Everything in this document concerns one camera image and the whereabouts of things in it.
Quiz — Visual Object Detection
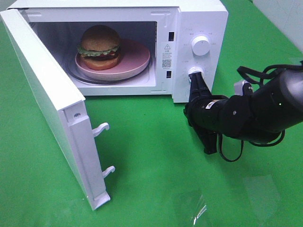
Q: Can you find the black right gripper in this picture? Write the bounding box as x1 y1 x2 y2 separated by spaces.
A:
184 72 229 155

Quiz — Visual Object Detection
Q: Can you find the white microwave knob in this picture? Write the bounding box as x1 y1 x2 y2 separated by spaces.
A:
187 66 205 82
191 35 211 56

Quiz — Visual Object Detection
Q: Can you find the pink round plate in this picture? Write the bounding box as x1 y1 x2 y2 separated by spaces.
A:
75 39 151 82

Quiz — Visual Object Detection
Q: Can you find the burger with lettuce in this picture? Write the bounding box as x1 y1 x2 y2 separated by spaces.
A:
77 25 121 70

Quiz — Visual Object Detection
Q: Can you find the white microwave door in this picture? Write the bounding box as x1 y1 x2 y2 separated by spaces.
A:
0 9 115 210

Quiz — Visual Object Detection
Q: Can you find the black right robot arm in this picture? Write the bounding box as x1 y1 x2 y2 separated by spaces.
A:
184 67 303 154

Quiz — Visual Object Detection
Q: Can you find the glass microwave turntable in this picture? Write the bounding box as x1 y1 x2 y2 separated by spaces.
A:
65 64 149 85

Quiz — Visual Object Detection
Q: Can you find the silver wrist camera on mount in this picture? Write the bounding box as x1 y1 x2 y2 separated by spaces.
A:
234 80 253 96

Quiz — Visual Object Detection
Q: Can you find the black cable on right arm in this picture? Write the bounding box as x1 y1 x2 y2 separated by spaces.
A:
217 60 303 163

